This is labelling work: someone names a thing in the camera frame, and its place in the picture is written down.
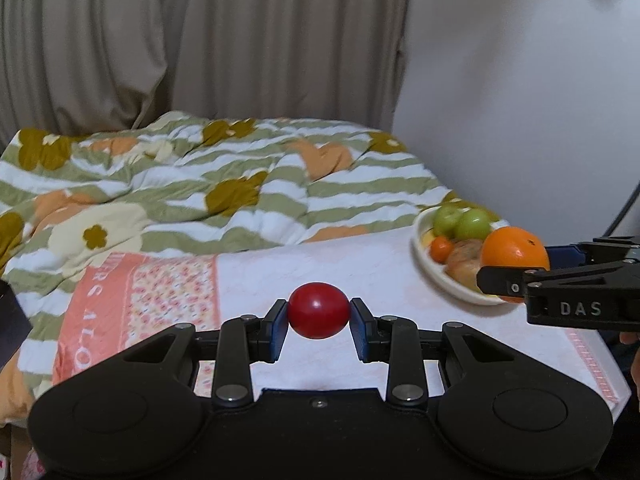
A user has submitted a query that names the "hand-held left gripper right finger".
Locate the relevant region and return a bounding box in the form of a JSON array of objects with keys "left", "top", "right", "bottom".
[{"left": 349, "top": 297, "right": 518, "bottom": 407}]

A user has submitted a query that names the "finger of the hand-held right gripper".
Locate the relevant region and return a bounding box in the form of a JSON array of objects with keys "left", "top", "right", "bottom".
[
  {"left": 476, "top": 259, "right": 640, "bottom": 303},
  {"left": 544, "top": 236, "right": 640, "bottom": 270}
]

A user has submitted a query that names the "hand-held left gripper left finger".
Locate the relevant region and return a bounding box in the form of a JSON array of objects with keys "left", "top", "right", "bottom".
[{"left": 122, "top": 299, "right": 290, "bottom": 409}]

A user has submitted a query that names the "large orange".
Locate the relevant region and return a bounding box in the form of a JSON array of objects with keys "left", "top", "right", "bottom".
[{"left": 479, "top": 226, "right": 551, "bottom": 303}]

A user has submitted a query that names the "large yellow apple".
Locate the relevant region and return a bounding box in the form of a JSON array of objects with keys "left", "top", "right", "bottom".
[{"left": 445, "top": 239, "right": 487, "bottom": 292}]

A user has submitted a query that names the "red tomato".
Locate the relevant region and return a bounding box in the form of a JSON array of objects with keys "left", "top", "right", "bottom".
[{"left": 286, "top": 282, "right": 350, "bottom": 340}]

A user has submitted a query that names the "green apple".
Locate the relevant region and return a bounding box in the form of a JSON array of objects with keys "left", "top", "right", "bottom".
[
  {"left": 433, "top": 204, "right": 468, "bottom": 239},
  {"left": 454, "top": 208, "right": 492, "bottom": 241}
]

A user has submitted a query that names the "small orange tangerine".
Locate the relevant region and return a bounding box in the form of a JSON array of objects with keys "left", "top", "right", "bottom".
[{"left": 430, "top": 236, "right": 455, "bottom": 263}]

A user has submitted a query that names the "white oval dish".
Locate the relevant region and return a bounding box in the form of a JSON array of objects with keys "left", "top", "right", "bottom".
[{"left": 411, "top": 203, "right": 531, "bottom": 307}]

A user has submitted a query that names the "pink floral printed towel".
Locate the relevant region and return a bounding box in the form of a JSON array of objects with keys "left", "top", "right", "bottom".
[{"left": 20, "top": 227, "right": 632, "bottom": 480}]

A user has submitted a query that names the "black metal stand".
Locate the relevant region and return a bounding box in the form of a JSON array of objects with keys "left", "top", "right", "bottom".
[{"left": 602, "top": 195, "right": 640, "bottom": 239}]

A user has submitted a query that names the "green striped floral quilt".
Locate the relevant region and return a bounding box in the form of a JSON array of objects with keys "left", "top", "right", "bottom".
[{"left": 0, "top": 110, "right": 501, "bottom": 428}]

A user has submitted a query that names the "beige curtain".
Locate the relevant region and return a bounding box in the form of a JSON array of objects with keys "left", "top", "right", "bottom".
[{"left": 0, "top": 0, "right": 417, "bottom": 137}]

